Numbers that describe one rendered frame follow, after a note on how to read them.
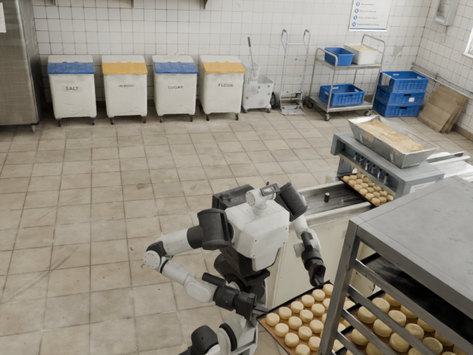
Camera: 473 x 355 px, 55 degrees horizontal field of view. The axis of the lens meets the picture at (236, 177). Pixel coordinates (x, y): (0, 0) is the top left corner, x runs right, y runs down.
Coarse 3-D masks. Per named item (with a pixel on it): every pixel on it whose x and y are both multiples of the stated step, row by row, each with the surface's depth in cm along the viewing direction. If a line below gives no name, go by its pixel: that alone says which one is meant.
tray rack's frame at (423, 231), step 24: (432, 192) 129; (456, 192) 130; (360, 216) 115; (384, 216) 116; (408, 216) 117; (432, 216) 118; (456, 216) 119; (384, 240) 107; (408, 240) 108; (432, 240) 109; (456, 240) 109; (408, 264) 102; (432, 264) 101; (456, 264) 101; (456, 288) 94
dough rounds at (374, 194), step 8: (344, 176) 323; (352, 176) 323; (360, 176) 324; (352, 184) 315; (360, 184) 318; (368, 184) 316; (360, 192) 307; (368, 192) 309; (376, 192) 306; (384, 192) 307; (376, 200) 297; (384, 200) 298; (392, 200) 302
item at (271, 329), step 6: (312, 294) 187; (300, 300) 184; (348, 300) 186; (288, 306) 180; (306, 306) 181; (276, 312) 177; (324, 312) 179; (264, 318) 174; (318, 318) 176; (264, 324) 171; (306, 324) 173; (342, 324) 174; (270, 330) 169; (294, 330) 170; (276, 336) 167; (312, 336) 168; (318, 336) 168; (282, 342) 164; (300, 342) 165; (306, 342) 165; (288, 348) 162; (294, 348) 163; (294, 354) 160; (312, 354) 161
